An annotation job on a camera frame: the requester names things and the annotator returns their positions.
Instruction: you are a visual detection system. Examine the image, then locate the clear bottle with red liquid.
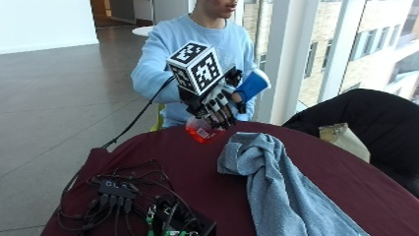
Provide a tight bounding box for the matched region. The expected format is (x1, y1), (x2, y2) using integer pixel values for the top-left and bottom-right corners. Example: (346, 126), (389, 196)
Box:
(185, 115), (227, 145)

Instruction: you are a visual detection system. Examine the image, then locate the blue and white cup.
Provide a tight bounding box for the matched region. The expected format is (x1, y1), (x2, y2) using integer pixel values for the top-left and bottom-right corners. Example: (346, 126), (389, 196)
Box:
(235, 68), (273, 105)

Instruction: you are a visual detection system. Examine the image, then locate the white cube with black markers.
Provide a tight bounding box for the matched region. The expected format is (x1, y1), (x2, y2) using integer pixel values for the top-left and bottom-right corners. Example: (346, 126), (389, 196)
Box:
(165, 39), (227, 97)

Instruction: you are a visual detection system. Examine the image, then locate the yellow-green chair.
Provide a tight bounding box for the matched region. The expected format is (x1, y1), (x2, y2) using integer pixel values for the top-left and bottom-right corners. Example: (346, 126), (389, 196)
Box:
(150, 103), (168, 133)

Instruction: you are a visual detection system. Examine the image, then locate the maroon tablecloth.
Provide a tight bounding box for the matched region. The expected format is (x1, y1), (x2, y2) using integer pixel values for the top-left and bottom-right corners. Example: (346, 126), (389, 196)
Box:
(42, 121), (419, 236)

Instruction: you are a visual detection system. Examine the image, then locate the white window pillar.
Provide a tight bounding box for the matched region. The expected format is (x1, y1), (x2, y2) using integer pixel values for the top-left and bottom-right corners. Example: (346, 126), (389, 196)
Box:
(255, 0), (326, 126)

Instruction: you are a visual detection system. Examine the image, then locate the the person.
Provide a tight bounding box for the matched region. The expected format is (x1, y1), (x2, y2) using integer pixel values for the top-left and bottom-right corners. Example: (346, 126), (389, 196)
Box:
(130, 0), (273, 129)

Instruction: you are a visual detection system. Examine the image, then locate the grey towel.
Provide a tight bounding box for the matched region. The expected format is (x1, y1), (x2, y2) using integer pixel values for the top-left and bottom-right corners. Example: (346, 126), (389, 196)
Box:
(216, 131), (373, 236)

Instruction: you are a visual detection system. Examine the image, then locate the white round table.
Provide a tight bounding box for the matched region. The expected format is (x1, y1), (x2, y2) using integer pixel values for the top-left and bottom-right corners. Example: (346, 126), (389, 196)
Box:
(131, 26), (156, 38)

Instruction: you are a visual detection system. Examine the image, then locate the beige bag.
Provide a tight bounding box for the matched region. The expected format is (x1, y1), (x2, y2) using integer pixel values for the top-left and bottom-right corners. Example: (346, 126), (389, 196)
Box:
(317, 122), (373, 164)

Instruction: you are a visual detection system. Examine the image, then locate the black usb hub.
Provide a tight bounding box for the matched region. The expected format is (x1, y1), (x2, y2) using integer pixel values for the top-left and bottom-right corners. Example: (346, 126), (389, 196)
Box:
(98, 179), (139, 200)

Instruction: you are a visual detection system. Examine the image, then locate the black jacket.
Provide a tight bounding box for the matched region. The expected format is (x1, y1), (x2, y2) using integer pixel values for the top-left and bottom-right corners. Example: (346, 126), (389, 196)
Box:
(283, 88), (419, 199)

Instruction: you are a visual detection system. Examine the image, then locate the black electronics box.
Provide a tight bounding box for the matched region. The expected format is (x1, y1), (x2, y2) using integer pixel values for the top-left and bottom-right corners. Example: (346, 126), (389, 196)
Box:
(151, 196), (219, 236)

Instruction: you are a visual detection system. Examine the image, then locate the beige building outside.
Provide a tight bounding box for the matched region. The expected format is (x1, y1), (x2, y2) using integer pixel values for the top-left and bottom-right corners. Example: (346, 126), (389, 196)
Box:
(243, 0), (419, 106)

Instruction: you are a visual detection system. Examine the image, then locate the black glove cable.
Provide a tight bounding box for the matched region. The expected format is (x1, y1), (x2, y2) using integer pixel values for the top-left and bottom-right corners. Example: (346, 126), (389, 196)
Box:
(102, 75), (177, 149)

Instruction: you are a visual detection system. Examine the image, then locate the bundle of black cables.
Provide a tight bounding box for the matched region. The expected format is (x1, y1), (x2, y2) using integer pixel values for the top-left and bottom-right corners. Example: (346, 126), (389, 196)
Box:
(55, 159), (199, 236)

